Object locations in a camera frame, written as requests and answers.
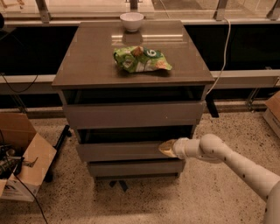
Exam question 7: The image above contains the black cable left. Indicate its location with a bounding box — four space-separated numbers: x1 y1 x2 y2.
0 72 40 95

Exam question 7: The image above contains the grey top drawer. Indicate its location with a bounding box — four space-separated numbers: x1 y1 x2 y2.
63 101 205 130

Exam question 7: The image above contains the black stand leg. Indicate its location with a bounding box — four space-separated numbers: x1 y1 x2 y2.
44 125 72 183

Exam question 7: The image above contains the grey bottom drawer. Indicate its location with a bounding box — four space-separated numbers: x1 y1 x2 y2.
87 158 185 178

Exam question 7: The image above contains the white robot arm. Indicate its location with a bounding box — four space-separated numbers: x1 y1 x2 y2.
158 134 280 224

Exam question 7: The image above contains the cardboard box right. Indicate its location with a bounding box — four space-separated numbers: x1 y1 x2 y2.
263 91 280 138

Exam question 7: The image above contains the black floor cable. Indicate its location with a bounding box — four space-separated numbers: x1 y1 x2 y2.
12 171 49 224

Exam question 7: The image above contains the grey drawer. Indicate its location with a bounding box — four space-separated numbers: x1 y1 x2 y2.
76 142 167 162
87 158 185 178
63 101 205 130

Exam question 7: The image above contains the green chip bag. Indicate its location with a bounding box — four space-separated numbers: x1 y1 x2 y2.
113 45 172 73

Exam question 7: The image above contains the open cardboard box left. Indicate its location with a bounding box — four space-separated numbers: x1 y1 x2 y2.
0 112 58 203

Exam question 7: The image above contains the white cable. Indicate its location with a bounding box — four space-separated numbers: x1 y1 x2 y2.
206 17 232 96

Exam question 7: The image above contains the white ceramic bowl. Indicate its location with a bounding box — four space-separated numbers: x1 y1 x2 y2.
120 12 144 32

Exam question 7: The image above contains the grey drawer cabinet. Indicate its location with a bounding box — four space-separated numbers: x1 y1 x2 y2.
52 21 214 179

